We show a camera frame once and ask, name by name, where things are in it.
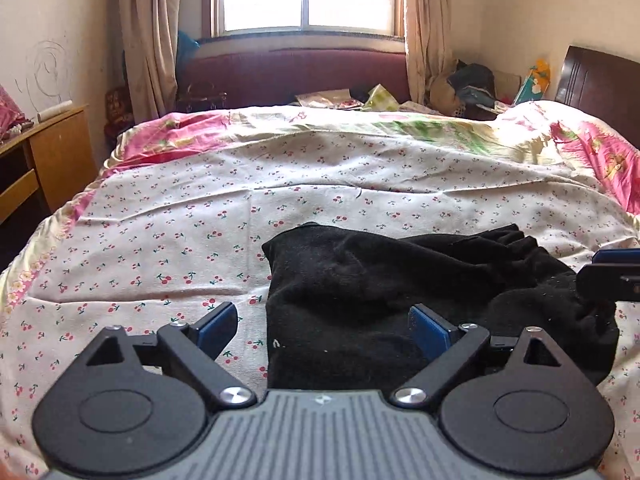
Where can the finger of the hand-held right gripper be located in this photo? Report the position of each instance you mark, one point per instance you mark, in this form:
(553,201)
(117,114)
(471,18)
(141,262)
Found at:
(610,282)
(617,256)

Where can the colourful cartoon box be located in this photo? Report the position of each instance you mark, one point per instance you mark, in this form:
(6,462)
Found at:
(534,82)

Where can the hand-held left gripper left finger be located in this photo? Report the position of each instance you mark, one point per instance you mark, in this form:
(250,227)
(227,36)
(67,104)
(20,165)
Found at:
(215,327)

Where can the dark wooden headboard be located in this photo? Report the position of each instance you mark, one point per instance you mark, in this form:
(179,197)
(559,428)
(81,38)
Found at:
(595,80)

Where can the pile of clothes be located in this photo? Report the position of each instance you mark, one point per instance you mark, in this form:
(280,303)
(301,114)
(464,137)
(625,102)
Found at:
(470,90)

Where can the white paper roll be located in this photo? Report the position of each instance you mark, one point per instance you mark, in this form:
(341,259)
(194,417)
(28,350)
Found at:
(52,112)

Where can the blue plastic bag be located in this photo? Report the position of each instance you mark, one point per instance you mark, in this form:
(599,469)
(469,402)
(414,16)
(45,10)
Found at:
(186,47)

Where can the maroon upholstered headboard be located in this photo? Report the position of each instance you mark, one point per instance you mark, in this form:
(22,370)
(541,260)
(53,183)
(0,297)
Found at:
(300,72)

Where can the black pants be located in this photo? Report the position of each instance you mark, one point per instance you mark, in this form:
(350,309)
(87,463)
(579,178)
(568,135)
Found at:
(350,285)

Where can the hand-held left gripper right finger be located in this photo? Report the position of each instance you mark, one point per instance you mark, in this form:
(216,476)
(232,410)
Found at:
(431,330)

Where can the black handbag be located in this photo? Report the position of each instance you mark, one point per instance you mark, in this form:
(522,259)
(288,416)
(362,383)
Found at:
(205,97)

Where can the wooden desk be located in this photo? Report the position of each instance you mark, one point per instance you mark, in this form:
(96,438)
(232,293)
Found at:
(60,145)

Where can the yellow green plastic bag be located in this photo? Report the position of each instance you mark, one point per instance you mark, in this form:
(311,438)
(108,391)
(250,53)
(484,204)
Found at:
(380,99)

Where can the red patterned bag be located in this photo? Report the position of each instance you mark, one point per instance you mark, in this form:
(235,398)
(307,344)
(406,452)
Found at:
(119,110)

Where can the pink floral cloth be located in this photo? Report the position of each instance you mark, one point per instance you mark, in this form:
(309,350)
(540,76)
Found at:
(10,110)

